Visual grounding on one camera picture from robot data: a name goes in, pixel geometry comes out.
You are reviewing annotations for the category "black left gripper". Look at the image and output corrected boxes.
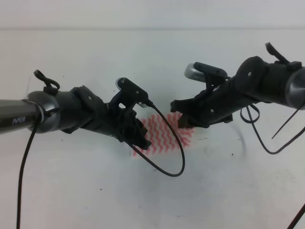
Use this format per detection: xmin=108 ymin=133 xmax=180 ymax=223
xmin=71 ymin=86 xmax=152 ymax=150

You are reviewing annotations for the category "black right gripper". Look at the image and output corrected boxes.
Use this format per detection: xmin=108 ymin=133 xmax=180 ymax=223
xmin=170 ymin=56 xmax=268 ymax=129

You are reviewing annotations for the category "pink white wavy towel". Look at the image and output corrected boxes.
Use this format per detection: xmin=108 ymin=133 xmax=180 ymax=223
xmin=136 ymin=112 xmax=195 ymax=157

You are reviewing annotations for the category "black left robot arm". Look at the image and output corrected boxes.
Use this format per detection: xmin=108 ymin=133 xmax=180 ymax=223
xmin=0 ymin=70 xmax=151 ymax=150

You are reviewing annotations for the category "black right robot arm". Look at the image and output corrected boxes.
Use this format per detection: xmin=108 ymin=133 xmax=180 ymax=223
xmin=170 ymin=42 xmax=305 ymax=128

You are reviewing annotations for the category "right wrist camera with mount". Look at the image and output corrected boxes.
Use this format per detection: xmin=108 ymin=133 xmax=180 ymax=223
xmin=184 ymin=62 xmax=230 ymax=88

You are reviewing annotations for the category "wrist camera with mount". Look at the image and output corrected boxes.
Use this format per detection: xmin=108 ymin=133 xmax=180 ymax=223
xmin=184 ymin=62 xmax=230 ymax=88
xmin=108 ymin=77 xmax=150 ymax=113

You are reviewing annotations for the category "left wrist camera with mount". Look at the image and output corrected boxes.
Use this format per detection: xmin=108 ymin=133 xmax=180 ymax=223
xmin=108 ymin=77 xmax=150 ymax=113

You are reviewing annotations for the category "black left camera cable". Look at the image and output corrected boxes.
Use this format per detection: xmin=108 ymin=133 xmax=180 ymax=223
xmin=16 ymin=100 xmax=186 ymax=229

